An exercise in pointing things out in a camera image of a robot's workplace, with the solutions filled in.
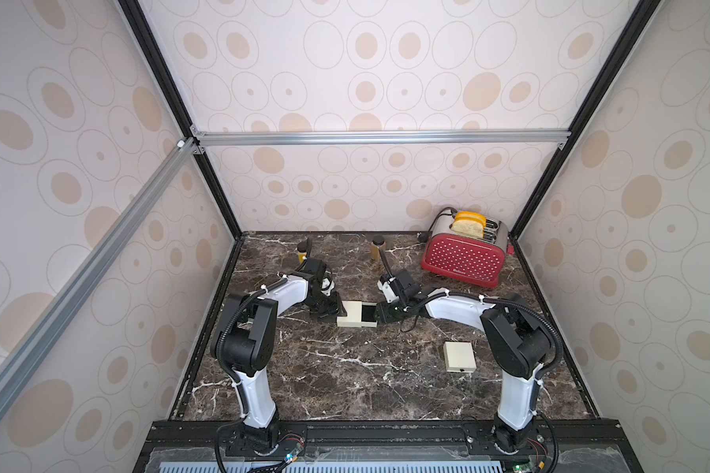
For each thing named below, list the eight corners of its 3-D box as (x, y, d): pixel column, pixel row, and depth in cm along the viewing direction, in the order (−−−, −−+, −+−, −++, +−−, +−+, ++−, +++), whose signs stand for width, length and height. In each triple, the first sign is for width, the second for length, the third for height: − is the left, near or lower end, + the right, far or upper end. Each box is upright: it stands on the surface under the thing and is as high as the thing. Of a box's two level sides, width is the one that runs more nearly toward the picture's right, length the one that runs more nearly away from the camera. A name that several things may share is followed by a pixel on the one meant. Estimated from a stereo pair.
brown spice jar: (376, 262, 113) (377, 245, 106) (369, 255, 115) (369, 239, 108) (385, 256, 115) (386, 240, 107) (378, 250, 117) (379, 233, 110)
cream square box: (447, 373, 86) (453, 364, 80) (442, 348, 91) (448, 337, 85) (471, 373, 86) (479, 364, 80) (465, 348, 91) (472, 337, 85)
